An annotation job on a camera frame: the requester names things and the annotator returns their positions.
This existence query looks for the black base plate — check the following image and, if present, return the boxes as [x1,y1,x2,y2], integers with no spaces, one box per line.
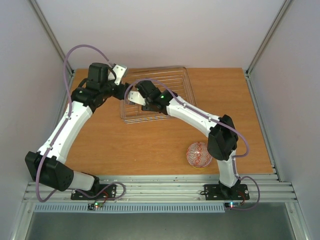
[70,184,117,201]
[201,184,250,201]

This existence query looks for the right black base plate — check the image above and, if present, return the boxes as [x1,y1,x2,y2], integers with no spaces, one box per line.
[201,184,250,201]

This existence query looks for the wire dish rack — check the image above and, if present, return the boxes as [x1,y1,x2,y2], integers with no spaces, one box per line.
[118,65,197,125]

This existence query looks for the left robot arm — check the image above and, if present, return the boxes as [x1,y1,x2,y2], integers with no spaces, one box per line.
[25,62,129,199]

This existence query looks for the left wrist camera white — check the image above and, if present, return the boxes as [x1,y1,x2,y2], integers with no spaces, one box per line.
[110,64,128,86]

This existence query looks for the left controller board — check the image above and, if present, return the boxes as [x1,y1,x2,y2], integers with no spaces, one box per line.
[87,202,104,211]

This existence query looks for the grey slotted cable duct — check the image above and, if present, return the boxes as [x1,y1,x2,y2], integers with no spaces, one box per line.
[34,203,225,214]

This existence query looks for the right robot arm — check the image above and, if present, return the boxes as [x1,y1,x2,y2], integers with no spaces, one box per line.
[128,80,241,200]

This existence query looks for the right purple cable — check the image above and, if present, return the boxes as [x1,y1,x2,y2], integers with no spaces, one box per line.
[124,78,261,210]

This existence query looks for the red patterned bowl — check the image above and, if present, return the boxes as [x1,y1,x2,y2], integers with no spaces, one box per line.
[186,142,212,167]

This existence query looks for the controller board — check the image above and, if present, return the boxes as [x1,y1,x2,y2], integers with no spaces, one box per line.
[224,201,242,209]
[87,202,104,211]

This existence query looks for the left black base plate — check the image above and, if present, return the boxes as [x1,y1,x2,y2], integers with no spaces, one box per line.
[70,184,117,201]

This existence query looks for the right controller board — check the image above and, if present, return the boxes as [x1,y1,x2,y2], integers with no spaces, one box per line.
[224,201,242,209]

